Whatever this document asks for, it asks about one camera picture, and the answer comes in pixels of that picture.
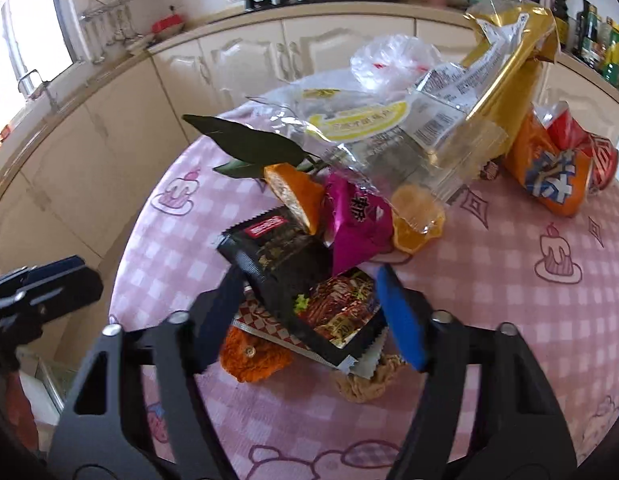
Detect magenta snack wrapper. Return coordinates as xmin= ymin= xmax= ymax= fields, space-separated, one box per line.
xmin=325 ymin=172 xmax=394 ymax=275

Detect green yellow bottle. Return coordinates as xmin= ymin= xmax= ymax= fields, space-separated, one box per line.
xmin=601 ymin=22 xmax=619 ymax=89

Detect crushed red cola can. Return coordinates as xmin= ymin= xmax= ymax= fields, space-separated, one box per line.
xmin=589 ymin=133 xmax=619 ymax=192

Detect black snack wrapper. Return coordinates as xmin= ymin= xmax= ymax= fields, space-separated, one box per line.
xmin=217 ymin=206 xmax=332 ymax=320

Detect orange peel piece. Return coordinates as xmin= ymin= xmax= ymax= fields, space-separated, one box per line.
xmin=264 ymin=162 xmax=326 ymax=235

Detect yellow orange peel in bag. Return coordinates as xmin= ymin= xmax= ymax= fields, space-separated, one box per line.
xmin=391 ymin=184 xmax=446 ymax=255

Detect dark soy sauce bottle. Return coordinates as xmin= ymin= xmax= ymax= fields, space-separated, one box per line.
xmin=544 ymin=0 xmax=570 ymax=50

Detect noodle packet wrapper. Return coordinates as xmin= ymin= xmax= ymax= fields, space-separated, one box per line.
xmin=233 ymin=268 xmax=387 ymax=379

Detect white plastic bag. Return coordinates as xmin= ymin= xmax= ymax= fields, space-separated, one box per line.
xmin=349 ymin=34 xmax=444 ymax=92

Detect red bowl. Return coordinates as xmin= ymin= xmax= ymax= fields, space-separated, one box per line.
xmin=151 ymin=13 xmax=184 ymax=41

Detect cream kitchen cabinets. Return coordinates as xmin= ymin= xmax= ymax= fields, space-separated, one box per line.
xmin=0 ymin=1 xmax=619 ymax=281

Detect orange chip bag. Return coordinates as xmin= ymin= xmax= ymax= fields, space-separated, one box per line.
xmin=503 ymin=101 xmax=593 ymax=217

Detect pink checkered tablecloth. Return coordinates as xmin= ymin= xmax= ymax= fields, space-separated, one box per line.
xmin=110 ymin=138 xmax=619 ymax=479

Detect metal utensil rack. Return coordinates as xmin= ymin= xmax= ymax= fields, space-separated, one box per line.
xmin=78 ymin=0 xmax=140 ymax=65

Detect clear plastic bread bag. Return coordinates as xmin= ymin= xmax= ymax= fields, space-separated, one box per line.
xmin=248 ymin=62 xmax=511 ymax=236

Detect gold foil snack bag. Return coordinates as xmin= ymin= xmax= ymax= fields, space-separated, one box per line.
xmin=461 ymin=0 xmax=559 ymax=156

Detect orange peel on table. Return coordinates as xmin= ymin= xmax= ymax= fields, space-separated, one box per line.
xmin=219 ymin=326 xmax=294 ymax=384

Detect green leaf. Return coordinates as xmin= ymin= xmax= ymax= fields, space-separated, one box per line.
xmin=182 ymin=114 xmax=323 ymax=180

